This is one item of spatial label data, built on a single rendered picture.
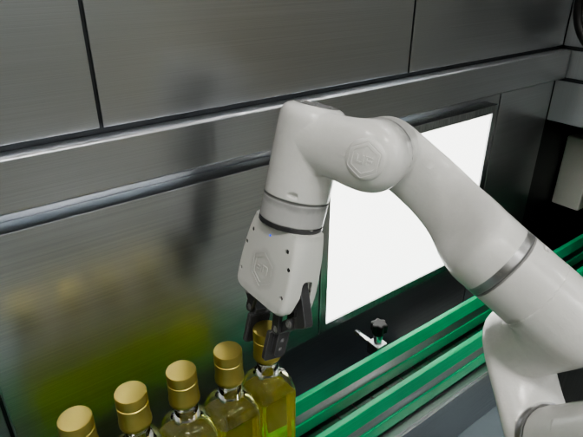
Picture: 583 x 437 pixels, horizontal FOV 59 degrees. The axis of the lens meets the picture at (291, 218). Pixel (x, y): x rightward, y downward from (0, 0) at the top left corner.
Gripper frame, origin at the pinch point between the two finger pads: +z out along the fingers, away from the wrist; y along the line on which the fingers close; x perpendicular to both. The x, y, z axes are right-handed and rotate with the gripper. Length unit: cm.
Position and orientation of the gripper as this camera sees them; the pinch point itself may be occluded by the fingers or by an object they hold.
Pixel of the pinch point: (265, 334)
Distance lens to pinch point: 66.1
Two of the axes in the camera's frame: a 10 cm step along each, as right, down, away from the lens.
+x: 7.7, -0.4, 6.3
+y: 6.0, 3.6, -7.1
